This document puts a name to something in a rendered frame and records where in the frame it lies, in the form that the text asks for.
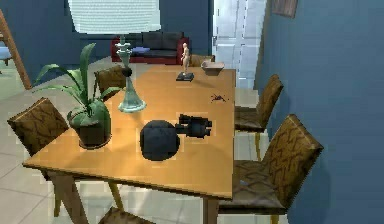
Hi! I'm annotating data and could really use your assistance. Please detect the white room door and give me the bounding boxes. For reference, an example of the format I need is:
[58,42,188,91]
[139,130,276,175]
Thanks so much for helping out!
[212,0,268,90]

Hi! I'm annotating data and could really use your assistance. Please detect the blue cushion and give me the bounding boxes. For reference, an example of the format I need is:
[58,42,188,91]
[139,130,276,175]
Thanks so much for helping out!
[131,46,152,56]

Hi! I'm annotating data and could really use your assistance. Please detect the dark red small object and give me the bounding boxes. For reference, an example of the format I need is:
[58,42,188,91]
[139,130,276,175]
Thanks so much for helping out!
[210,93,228,103]

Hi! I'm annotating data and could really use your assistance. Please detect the red and black sofa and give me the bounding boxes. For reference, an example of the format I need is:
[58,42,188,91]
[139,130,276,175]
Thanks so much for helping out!
[110,31,191,66]

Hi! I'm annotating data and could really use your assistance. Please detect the wooden dining table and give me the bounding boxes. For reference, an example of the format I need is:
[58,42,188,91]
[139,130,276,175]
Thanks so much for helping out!
[22,63,237,224]

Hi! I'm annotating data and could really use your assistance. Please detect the brown wooden slanted frame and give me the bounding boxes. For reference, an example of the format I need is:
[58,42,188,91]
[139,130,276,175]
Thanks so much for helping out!
[0,8,33,91]

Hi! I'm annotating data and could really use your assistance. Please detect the brown patterned wooden chair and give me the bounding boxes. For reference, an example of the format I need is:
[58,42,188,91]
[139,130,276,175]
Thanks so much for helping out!
[6,96,70,218]
[97,206,156,224]
[93,64,128,102]
[218,113,325,224]
[189,54,216,68]
[234,73,285,162]

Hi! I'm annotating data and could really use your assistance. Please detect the black lumpy object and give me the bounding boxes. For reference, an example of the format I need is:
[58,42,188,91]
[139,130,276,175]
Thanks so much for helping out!
[175,113,213,139]

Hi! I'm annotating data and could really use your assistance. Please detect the green house plant in pot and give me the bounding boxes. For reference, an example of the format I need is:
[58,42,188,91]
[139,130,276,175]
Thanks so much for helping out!
[33,42,124,150]

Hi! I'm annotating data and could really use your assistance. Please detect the glass lamp with white shade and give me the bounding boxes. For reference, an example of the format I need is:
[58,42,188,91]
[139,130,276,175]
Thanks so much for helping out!
[68,0,162,114]

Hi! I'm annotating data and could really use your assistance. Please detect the beige bowl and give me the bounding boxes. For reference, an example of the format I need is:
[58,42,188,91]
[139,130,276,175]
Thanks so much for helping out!
[200,60,226,77]

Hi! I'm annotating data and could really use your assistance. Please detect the brown framed wall picture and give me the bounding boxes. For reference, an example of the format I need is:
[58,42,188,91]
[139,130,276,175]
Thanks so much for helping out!
[270,0,299,20]

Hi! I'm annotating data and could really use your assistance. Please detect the black round ball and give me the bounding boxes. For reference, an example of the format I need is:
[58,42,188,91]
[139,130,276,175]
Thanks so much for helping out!
[139,119,181,162]

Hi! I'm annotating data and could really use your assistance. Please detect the beige figure statue on base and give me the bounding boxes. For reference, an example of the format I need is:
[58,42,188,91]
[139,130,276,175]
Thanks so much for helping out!
[175,42,195,83]

